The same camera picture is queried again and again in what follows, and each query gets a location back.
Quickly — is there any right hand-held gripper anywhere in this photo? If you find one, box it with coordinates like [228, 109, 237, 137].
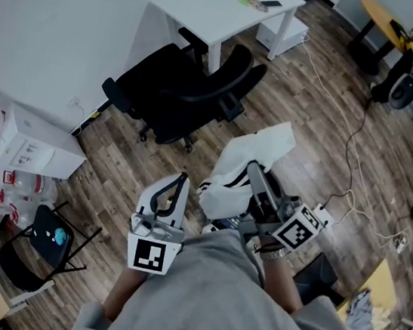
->
[235, 159, 335, 259]

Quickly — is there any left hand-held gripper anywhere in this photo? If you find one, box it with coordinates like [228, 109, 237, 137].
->
[122, 165, 195, 279]

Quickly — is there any white clothing with black stripes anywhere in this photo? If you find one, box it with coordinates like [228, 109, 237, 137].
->
[193, 110, 300, 233]

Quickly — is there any black office chair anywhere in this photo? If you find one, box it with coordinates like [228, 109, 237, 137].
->
[94, 16, 273, 163]

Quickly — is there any person's left forearm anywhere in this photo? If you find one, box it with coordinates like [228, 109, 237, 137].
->
[100, 266, 149, 327]

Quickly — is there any person's right forearm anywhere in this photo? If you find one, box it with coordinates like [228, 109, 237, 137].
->
[246, 239, 313, 316]

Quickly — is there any black folding chair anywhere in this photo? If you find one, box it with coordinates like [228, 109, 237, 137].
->
[0, 192, 107, 302]

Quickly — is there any white power adapter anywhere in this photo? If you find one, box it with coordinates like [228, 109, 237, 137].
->
[310, 202, 337, 229]

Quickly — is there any black box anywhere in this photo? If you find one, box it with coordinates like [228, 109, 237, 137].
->
[288, 248, 352, 311]

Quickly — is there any square yellow table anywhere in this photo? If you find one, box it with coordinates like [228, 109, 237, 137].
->
[333, 251, 404, 330]

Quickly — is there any grey crumpled garment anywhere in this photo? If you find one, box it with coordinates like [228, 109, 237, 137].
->
[342, 285, 381, 330]

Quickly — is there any white power strip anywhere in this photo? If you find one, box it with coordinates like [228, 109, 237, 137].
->
[392, 232, 411, 255]

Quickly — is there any blue cloth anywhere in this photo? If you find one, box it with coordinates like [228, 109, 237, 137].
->
[51, 226, 71, 248]

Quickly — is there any person's grey sweatshirt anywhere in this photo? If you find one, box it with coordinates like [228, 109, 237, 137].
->
[68, 209, 381, 330]

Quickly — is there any white box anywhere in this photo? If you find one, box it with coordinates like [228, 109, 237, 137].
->
[253, 11, 312, 61]

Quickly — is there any white desk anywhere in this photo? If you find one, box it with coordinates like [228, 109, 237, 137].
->
[139, 0, 307, 87]

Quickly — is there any round yellow table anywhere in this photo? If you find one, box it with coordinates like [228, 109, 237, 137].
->
[344, 0, 413, 82]

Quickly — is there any silver bracelet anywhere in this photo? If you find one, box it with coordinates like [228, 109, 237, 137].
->
[259, 244, 290, 265]

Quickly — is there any black floor cable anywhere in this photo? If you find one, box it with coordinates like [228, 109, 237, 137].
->
[320, 94, 371, 215]

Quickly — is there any white floor cable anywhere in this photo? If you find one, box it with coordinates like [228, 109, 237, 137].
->
[277, 39, 413, 243]

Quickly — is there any clear water jug red handle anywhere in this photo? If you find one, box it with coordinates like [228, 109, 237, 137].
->
[0, 167, 62, 205]
[0, 188, 42, 233]

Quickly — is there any lanyard with yellow tag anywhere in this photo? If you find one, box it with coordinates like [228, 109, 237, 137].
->
[222, 0, 271, 14]

